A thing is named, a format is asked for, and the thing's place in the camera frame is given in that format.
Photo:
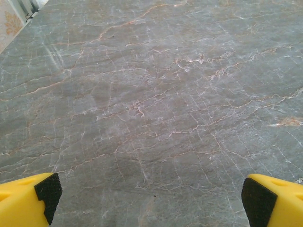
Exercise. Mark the aluminium frame post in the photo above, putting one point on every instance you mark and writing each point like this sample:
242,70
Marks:
26,6

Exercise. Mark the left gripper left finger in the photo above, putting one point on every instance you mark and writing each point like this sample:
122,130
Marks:
21,203

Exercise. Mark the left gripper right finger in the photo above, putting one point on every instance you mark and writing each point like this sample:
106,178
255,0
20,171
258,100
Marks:
279,205

